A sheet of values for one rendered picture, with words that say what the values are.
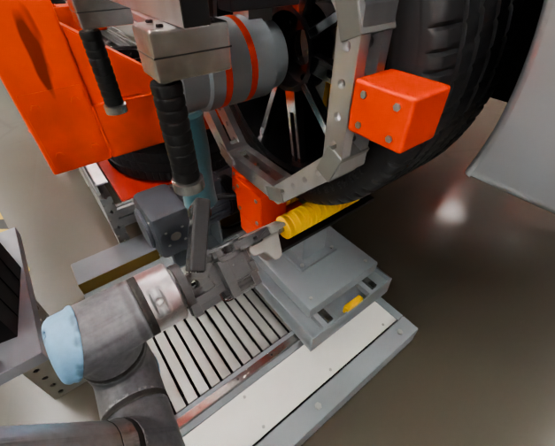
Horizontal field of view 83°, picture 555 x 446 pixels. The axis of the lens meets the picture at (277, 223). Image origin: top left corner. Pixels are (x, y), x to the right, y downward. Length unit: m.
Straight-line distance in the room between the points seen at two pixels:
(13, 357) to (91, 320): 0.34
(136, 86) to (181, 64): 0.68
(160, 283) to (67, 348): 0.12
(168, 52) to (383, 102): 0.25
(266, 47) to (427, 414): 1.03
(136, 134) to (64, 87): 0.22
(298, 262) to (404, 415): 0.53
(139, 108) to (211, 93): 0.52
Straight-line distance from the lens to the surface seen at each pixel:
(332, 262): 1.06
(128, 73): 1.05
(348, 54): 0.45
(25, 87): 1.01
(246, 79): 0.59
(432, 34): 0.48
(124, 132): 1.08
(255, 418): 0.98
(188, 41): 0.39
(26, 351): 0.78
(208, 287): 0.50
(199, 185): 0.45
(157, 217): 1.00
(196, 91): 0.55
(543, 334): 1.47
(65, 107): 1.02
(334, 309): 1.05
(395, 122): 0.42
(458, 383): 1.22
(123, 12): 0.72
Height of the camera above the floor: 1.01
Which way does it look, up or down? 42 degrees down
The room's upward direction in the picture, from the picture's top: straight up
